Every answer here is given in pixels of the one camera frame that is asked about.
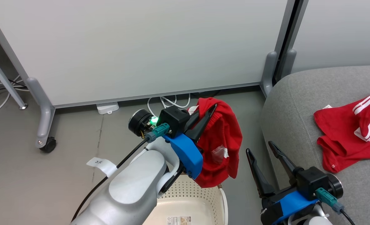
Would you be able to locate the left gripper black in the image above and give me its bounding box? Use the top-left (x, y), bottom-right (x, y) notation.
top-left (128, 104), bottom-right (218, 141)

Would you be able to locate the large white partition panel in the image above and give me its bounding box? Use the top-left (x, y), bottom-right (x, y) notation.
top-left (0, 0), bottom-right (296, 109)

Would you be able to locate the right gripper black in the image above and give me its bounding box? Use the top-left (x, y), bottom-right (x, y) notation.
top-left (246, 141), bottom-right (303, 225)

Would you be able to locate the white perforated laundry basket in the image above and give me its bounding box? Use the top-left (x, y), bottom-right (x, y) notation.
top-left (142, 175), bottom-right (229, 225)

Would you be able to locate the red jersey with white stripes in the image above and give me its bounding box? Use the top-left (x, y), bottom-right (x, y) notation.
top-left (313, 80), bottom-right (370, 173)

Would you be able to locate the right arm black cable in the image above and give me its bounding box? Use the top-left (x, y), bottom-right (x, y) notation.
top-left (340, 209), bottom-right (358, 225)

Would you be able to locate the white paper cable tag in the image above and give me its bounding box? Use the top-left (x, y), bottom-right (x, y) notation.
top-left (86, 157), bottom-right (118, 178)

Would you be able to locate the teal cable connector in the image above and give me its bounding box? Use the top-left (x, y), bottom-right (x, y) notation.
top-left (315, 187), bottom-right (345, 215)
top-left (145, 122), bottom-right (170, 143)

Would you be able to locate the black cable under partition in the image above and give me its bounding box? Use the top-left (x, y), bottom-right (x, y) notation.
top-left (191, 90), bottom-right (220, 98)

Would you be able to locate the short grey partition foot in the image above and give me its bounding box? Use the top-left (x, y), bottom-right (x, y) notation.
top-left (280, 49), bottom-right (297, 78)
top-left (261, 51), bottom-right (279, 97)

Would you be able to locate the right teal cable connector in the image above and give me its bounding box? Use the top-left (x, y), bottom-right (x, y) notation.
top-left (315, 187), bottom-right (345, 215)

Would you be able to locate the printed basket sticker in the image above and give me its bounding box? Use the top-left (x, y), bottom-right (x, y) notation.
top-left (166, 216), bottom-right (192, 225)

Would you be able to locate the grey partition foot with caster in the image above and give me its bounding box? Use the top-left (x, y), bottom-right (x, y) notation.
top-left (26, 77), bottom-right (56, 149)

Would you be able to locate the white power adapter box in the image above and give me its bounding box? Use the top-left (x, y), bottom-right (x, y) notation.
top-left (96, 102), bottom-right (120, 115)

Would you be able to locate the coiled white cable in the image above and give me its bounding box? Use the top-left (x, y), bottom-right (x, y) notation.
top-left (147, 93), bottom-right (191, 118)

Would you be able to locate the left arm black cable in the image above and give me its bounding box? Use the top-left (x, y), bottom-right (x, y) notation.
top-left (71, 139), bottom-right (150, 223)

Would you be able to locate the black caster wheel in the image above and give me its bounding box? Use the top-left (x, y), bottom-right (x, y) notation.
top-left (39, 137), bottom-right (57, 153)

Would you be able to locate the narrow white partition panel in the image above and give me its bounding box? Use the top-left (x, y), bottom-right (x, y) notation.
top-left (287, 0), bottom-right (370, 74)

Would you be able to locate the grey fabric sofa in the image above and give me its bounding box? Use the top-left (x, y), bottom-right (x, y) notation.
top-left (260, 64), bottom-right (370, 225)

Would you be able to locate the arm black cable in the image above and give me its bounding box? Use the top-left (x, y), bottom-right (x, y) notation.
top-left (71, 139), bottom-right (150, 223)
top-left (340, 209), bottom-right (358, 225)

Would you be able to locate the left teal cable connector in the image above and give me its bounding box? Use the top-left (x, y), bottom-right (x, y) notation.
top-left (145, 122), bottom-right (170, 143)

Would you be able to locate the white floor cable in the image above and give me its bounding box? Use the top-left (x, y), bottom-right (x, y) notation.
top-left (0, 75), bottom-right (29, 117)

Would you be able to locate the right blue camera mount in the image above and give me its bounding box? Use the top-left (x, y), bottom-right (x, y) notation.
top-left (272, 190), bottom-right (319, 225)

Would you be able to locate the red knit sweater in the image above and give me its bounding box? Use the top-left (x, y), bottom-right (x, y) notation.
top-left (187, 97), bottom-right (243, 188)

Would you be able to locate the grey metal table leg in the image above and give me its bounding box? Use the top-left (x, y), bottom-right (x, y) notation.
top-left (0, 47), bottom-right (28, 110)

